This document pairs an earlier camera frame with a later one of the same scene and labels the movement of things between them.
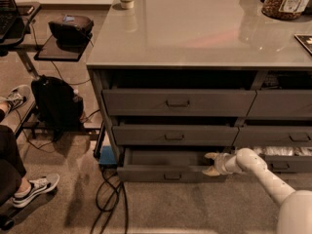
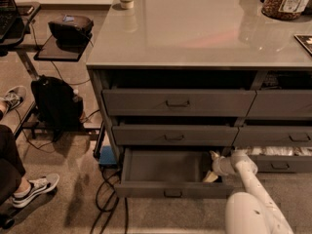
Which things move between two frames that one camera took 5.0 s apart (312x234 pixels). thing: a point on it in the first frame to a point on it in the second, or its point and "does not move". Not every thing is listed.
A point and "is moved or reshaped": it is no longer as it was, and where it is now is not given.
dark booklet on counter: x=305 y=39 does not move
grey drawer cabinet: x=192 y=70 does not move
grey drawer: x=281 y=103 does not move
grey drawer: x=168 y=165 is moved or reshaped
